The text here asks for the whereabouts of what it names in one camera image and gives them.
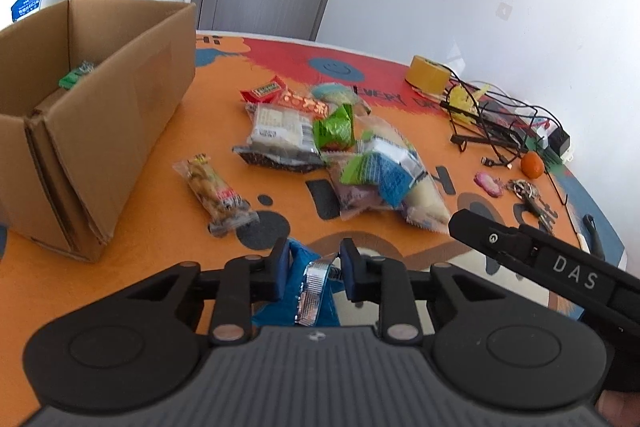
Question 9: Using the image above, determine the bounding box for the white cracker snack packet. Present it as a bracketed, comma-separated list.
[232, 103, 328, 172]

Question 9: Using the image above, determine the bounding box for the orange tangerine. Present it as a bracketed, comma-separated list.
[520, 152, 545, 178]

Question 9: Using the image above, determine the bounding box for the peanut snack packet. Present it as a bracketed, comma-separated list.
[172, 153, 261, 238]

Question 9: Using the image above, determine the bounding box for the yellow plastic wrapper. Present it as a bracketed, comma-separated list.
[445, 82, 493, 125]

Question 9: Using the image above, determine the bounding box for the black charger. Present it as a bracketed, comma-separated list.
[547, 129, 572, 158]

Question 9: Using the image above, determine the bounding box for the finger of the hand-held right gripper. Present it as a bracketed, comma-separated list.
[448, 209, 538, 275]

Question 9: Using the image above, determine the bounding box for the blue green snack packet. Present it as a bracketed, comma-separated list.
[340, 131, 431, 208]

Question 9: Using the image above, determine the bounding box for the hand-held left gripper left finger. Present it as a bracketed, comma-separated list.
[117, 239, 292, 348]

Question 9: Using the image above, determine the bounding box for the colourful printed table mat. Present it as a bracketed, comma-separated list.
[0, 32, 627, 427]

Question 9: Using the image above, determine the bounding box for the blue plastic bag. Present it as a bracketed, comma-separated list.
[11, 0, 45, 24]

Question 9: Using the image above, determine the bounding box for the pale bun snack packet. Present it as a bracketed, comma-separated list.
[400, 177, 451, 234]

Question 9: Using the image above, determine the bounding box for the person's right hand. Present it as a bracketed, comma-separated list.
[597, 389, 640, 427]

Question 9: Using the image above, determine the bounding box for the orange red snack packet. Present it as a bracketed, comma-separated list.
[277, 88, 331, 120]

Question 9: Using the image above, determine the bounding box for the small red snack packet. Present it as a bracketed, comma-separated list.
[239, 88, 273, 105]

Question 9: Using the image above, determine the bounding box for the tangle of black cables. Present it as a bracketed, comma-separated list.
[440, 77, 566, 168]

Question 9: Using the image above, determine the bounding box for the bunch of keys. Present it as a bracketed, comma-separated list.
[507, 178, 558, 233]

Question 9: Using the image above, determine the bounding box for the bright green snack packet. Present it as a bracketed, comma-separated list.
[312, 103, 357, 154]

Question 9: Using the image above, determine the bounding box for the yellow tape roll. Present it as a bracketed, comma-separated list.
[405, 55, 451, 94]

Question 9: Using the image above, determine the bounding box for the dark green snack packet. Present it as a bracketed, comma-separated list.
[58, 61, 96, 88]

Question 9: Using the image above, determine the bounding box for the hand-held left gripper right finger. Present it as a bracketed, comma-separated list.
[339, 237, 506, 348]

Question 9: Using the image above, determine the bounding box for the brown cardboard box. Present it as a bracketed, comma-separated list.
[0, 0, 197, 264]

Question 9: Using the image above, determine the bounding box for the round cake snack packet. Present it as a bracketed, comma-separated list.
[310, 83, 373, 115]

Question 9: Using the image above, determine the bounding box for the pink keychain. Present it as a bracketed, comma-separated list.
[475, 172, 503, 196]

